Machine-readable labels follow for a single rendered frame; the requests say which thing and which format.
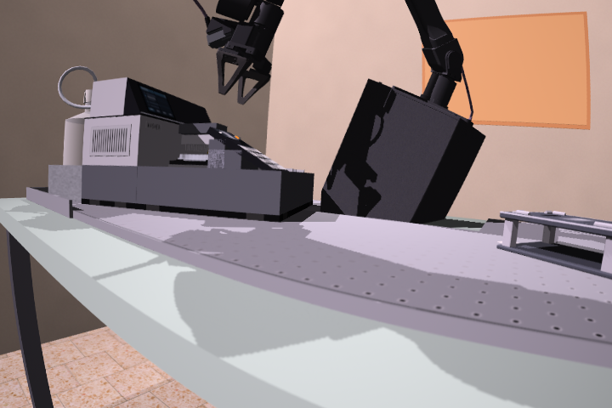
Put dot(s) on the white microplate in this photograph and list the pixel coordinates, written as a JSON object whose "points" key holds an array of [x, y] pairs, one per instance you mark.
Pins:
{"points": [[193, 157]]}

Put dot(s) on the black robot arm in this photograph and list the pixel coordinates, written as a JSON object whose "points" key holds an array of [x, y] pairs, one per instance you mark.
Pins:
{"points": [[442, 52]]}

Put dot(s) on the grey curved hose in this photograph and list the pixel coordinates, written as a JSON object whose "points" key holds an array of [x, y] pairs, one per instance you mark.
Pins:
{"points": [[60, 84]]}

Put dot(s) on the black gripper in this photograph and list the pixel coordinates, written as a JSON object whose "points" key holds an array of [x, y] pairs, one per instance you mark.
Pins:
{"points": [[244, 56]]}

